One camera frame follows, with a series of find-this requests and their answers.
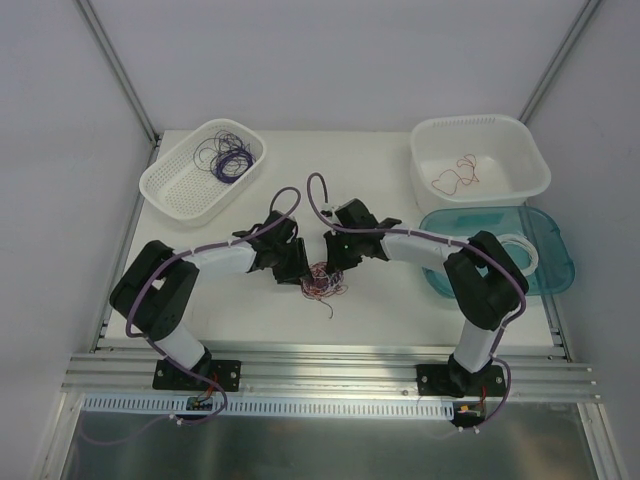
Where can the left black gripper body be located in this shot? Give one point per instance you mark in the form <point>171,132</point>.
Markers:
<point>292,260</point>

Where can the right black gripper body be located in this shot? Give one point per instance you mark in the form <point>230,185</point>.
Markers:
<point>338,250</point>

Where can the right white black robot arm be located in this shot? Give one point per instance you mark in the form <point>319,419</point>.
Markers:
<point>488,286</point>

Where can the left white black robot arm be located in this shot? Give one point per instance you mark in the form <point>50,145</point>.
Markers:
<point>154,292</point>

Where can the white perforated basket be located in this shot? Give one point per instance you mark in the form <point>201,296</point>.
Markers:
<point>203,173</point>

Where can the white plastic tub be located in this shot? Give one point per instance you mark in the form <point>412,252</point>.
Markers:
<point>475,160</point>

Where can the teal transparent plastic bin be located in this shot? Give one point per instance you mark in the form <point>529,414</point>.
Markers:
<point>530,236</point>

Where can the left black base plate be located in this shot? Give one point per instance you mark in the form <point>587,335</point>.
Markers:
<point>226,373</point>

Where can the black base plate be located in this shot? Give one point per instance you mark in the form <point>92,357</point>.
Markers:
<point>226,373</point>
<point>439,379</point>

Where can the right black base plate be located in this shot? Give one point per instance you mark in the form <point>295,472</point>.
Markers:
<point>439,379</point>

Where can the white slotted cable duct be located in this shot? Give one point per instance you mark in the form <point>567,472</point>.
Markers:
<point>270,407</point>

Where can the aluminium mounting rail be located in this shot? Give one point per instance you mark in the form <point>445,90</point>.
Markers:
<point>337,371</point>

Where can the left aluminium frame post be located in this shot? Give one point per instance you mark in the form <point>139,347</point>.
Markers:
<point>101,37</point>

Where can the aluminium frame post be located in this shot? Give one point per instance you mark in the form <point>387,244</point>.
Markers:
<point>101,37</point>
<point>567,45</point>

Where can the right aluminium frame post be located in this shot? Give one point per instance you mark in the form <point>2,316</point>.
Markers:
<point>567,45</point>

